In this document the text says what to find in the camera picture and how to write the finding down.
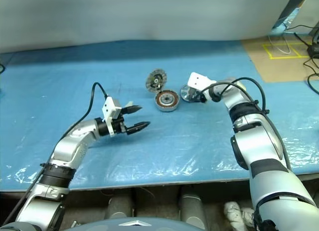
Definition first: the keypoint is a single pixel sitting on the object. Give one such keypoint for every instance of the dark grey rounded cylinder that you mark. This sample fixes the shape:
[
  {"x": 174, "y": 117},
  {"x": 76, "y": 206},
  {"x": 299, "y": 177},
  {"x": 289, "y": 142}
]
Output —
[
  {"x": 193, "y": 206},
  {"x": 119, "y": 206}
]

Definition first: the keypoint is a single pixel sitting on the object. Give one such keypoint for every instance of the light blue tape strip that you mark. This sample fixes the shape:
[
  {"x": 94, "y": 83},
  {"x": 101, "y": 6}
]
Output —
[{"x": 280, "y": 29}]

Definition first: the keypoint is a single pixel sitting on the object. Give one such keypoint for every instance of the blue plastic table cover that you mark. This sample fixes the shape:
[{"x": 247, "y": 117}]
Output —
[{"x": 174, "y": 141}]

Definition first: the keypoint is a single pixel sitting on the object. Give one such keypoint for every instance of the black power adapter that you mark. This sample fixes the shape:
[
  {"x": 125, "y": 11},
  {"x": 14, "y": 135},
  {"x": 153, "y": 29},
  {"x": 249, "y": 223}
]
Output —
[{"x": 314, "y": 50}]

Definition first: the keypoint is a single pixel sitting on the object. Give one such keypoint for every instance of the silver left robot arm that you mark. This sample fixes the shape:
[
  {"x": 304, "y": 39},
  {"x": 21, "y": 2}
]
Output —
[{"x": 69, "y": 146}]

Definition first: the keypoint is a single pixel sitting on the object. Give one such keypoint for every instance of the shiny metal cap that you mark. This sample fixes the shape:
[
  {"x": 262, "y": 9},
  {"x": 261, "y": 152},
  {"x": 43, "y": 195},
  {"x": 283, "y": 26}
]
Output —
[{"x": 184, "y": 92}]

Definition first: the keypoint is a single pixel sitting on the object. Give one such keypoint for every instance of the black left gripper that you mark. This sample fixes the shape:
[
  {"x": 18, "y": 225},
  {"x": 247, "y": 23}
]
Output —
[{"x": 120, "y": 126}]

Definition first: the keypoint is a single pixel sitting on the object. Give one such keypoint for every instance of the blue-grey robot torso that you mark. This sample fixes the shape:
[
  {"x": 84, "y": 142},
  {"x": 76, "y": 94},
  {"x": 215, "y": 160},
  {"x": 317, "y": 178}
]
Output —
[{"x": 112, "y": 224}]

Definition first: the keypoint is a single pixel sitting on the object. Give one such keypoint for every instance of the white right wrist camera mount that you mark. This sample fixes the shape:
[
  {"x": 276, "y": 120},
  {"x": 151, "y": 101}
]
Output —
[{"x": 199, "y": 79}]

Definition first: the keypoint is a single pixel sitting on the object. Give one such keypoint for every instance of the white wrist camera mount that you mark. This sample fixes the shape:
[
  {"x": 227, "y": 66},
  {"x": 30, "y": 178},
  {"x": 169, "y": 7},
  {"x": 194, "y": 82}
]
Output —
[
  {"x": 109, "y": 109},
  {"x": 199, "y": 79}
]

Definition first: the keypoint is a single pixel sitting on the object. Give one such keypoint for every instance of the round grey housing lid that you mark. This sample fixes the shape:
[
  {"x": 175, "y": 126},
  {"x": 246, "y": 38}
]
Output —
[{"x": 155, "y": 80}]

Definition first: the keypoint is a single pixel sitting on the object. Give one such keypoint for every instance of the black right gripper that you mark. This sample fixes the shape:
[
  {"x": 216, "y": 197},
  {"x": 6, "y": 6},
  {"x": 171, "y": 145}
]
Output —
[{"x": 200, "y": 97}]

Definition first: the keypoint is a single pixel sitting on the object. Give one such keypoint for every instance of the brown cardboard sheet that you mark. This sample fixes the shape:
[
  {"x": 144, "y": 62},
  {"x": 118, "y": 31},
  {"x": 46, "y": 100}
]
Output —
[{"x": 279, "y": 69}]

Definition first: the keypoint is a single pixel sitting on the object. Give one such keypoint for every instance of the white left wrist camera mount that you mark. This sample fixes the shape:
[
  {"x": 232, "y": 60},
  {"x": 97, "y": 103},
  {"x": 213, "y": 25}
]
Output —
[{"x": 109, "y": 109}]

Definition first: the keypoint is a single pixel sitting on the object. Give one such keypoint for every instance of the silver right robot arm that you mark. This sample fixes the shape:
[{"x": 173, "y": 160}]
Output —
[{"x": 261, "y": 131}]

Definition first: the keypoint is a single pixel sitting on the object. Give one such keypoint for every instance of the leaning white board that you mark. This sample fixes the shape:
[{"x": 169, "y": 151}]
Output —
[{"x": 306, "y": 7}]

